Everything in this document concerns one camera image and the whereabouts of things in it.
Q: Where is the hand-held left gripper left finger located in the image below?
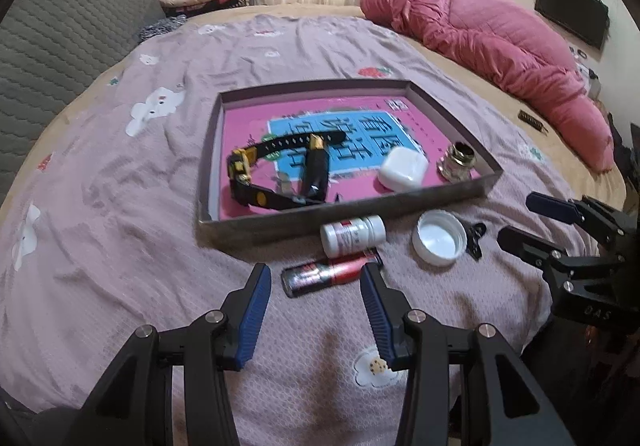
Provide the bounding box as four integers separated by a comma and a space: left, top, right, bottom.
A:
65, 262, 273, 446

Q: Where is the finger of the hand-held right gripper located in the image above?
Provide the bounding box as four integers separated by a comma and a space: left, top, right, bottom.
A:
497, 225, 571, 272
526, 192, 584, 225

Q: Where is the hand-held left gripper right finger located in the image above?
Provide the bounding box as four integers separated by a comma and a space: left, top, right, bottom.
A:
359, 262, 576, 446

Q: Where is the black binder clip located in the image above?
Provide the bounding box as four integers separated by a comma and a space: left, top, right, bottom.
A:
462, 222, 487, 259

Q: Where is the red and black tube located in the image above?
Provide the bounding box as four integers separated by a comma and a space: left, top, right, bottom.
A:
281, 248, 385, 298

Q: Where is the shallow grey cardboard box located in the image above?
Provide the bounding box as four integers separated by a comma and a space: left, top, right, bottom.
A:
196, 78, 503, 254

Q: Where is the white pill bottle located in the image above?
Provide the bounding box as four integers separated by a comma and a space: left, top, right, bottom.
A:
320, 215, 387, 258

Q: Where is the white ribbed bottle cap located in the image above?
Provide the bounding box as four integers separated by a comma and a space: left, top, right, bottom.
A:
411, 209, 468, 267

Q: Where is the brass threaded metal fitting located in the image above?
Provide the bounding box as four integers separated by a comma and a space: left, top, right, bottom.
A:
436, 142, 476, 182

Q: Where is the yellow watch with black strap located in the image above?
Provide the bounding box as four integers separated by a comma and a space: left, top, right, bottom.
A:
226, 131, 348, 213

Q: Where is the white earbuds case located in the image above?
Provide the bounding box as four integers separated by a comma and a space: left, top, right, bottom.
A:
377, 147, 428, 191

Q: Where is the black gold lipstick tube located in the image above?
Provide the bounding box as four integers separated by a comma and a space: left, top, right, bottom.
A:
300, 135, 331, 203

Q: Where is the purple printed blanket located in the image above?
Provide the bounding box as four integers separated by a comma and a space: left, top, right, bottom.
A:
0, 13, 596, 446

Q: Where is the pink quilted duvet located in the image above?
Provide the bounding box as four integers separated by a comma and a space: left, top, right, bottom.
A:
360, 0, 617, 172

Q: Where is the dark patterned cloth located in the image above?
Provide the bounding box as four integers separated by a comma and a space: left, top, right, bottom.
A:
137, 15, 188, 44

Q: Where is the grey quilted headboard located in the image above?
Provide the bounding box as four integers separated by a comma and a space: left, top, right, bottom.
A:
0, 0, 166, 207

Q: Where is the black wall television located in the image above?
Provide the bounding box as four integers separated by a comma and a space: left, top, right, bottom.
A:
534, 0, 611, 51

